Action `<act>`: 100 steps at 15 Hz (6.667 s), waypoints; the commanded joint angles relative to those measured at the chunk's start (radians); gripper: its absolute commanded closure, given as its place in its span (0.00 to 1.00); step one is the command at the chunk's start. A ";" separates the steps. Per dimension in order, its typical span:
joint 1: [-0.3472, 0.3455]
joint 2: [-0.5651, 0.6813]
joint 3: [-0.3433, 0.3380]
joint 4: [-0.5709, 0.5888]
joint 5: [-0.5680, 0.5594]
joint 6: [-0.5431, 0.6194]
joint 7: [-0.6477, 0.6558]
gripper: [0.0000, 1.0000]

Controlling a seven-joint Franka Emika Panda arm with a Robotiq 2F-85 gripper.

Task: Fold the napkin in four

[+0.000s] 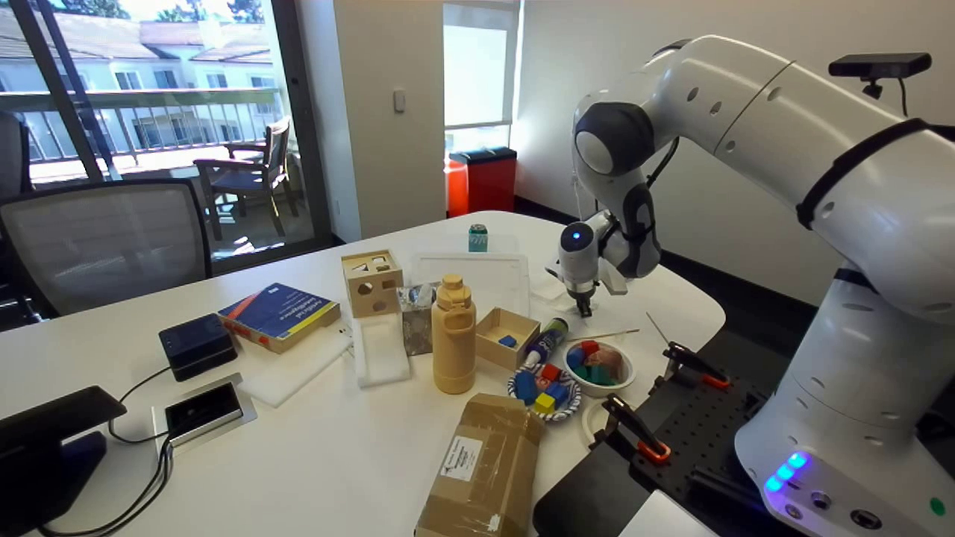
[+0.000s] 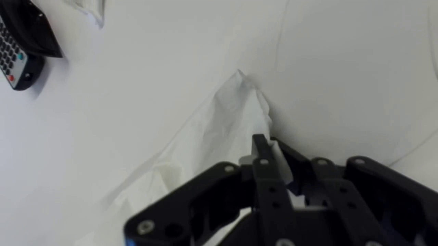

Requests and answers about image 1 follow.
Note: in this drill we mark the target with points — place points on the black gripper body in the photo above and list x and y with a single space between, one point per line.
583 290

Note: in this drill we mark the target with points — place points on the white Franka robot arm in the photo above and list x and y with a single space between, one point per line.
844 199

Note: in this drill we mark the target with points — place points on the long thin wooden stick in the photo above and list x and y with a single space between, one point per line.
613 332

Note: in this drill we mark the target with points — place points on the red toy block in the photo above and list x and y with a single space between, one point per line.
588 351
549 375

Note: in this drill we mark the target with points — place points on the blue green marker tube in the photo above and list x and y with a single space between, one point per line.
547 341

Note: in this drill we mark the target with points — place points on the blue cylinder toy block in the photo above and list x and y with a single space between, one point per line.
573 362

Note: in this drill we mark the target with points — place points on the green toy block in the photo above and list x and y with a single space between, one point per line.
604 375

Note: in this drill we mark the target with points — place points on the small blue cube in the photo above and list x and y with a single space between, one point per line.
509 341

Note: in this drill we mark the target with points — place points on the white bowl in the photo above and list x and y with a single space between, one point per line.
597 391

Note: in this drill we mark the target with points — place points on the small open wooden box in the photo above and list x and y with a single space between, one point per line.
488 345

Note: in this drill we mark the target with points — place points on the white plastic board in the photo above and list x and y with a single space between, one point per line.
479 287

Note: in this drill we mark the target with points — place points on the yellow toy block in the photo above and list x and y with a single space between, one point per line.
543 403

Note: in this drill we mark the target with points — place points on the black orange bar clamp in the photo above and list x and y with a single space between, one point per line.
695 366
635 432

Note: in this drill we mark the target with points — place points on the tan plastic bottle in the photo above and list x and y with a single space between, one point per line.
455 345

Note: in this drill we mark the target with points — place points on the red cabinet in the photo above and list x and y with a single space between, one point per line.
492 181

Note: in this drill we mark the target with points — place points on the clear glass jar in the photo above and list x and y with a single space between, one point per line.
417 324

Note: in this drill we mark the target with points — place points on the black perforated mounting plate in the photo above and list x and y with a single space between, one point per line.
695 438

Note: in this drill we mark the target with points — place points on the flat brown cardboard box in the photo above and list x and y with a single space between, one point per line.
495 467

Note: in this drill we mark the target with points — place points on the clear acrylic tray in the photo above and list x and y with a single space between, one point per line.
379 353

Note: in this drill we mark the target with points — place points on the wooden shape sorter box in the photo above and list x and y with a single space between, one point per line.
374 287

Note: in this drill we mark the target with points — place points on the white paper sheet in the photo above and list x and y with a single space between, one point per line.
665 521

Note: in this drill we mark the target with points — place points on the blue and yellow book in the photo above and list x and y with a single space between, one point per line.
285 314

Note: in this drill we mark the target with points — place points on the white cutting board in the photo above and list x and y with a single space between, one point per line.
286 375

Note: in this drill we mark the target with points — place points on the dark wooden patio chair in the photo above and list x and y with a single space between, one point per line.
241 181

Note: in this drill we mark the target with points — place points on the small black box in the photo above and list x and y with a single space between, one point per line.
198 347

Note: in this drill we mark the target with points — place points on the balcony railing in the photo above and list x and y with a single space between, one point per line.
158 124

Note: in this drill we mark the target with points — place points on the white neighbouring building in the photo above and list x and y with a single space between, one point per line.
179 60

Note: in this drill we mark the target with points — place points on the grey mesh office chair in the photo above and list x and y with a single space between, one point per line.
104 242

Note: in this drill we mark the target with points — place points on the black monitor device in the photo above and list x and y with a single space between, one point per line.
49 458

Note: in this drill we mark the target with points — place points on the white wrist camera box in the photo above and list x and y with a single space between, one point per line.
613 278

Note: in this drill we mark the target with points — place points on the white light switch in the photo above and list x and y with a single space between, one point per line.
398 100

